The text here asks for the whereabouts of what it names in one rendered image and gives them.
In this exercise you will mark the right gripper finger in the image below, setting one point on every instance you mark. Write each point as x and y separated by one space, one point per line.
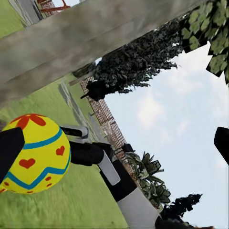
85 153

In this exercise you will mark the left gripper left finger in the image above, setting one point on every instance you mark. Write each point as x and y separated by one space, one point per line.
11 143

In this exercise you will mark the garden chair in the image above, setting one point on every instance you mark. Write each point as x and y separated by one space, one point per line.
107 128
129 168

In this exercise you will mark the charcoal grill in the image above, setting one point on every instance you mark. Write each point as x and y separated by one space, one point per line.
126 148

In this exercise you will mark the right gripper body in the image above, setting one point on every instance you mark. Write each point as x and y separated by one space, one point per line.
85 161

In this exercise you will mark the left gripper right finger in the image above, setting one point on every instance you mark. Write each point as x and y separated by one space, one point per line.
221 141

